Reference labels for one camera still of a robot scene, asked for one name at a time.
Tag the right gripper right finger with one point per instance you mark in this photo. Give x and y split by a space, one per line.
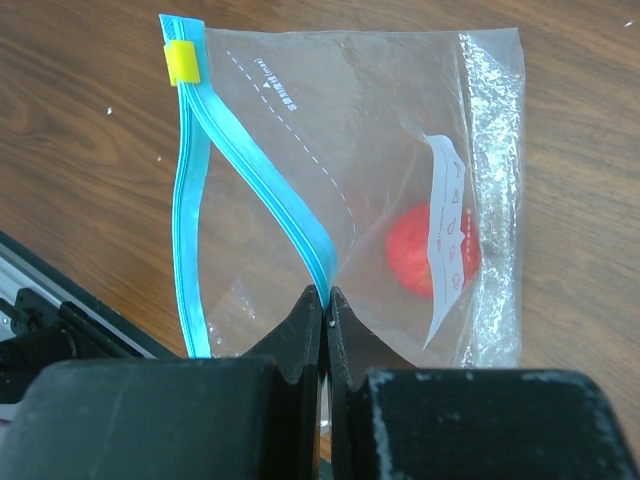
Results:
392 420

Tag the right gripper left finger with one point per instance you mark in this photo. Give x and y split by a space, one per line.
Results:
80 416

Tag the large red apple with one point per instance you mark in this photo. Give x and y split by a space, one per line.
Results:
406 250

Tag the blue zip top bag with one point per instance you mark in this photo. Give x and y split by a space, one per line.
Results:
300 150

